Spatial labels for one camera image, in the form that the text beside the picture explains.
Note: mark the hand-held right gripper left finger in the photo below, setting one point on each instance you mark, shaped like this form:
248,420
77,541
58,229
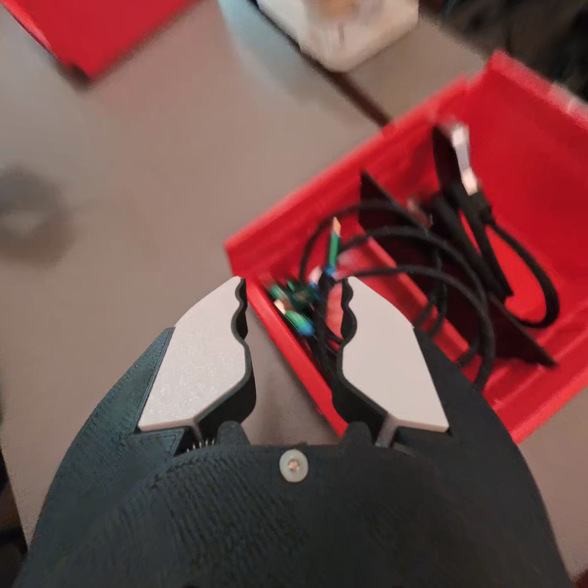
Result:
197,363

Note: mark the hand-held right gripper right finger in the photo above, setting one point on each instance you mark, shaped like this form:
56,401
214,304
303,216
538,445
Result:
386,367

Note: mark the grey desk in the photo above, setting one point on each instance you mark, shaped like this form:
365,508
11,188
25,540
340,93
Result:
160,183

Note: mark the empty red bin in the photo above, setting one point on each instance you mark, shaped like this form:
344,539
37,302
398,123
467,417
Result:
105,27

